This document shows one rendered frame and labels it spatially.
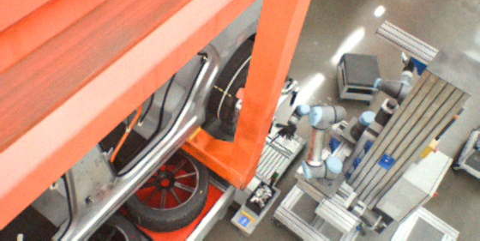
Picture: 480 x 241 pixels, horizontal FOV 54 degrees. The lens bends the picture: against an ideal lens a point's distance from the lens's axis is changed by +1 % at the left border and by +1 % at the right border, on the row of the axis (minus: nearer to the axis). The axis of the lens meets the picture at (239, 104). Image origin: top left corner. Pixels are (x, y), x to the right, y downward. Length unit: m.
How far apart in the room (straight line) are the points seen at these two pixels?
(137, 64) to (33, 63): 0.38
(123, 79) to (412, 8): 5.22
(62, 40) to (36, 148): 0.29
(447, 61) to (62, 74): 2.06
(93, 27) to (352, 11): 4.97
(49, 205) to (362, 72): 3.03
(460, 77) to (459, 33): 3.60
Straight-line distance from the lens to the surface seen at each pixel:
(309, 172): 3.15
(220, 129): 4.15
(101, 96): 1.24
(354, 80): 4.64
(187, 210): 3.49
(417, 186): 3.12
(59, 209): 3.26
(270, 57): 2.32
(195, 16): 1.42
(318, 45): 5.30
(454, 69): 2.62
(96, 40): 1.01
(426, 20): 6.14
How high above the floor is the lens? 3.73
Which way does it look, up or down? 54 degrees down
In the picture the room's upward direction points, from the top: 11 degrees clockwise
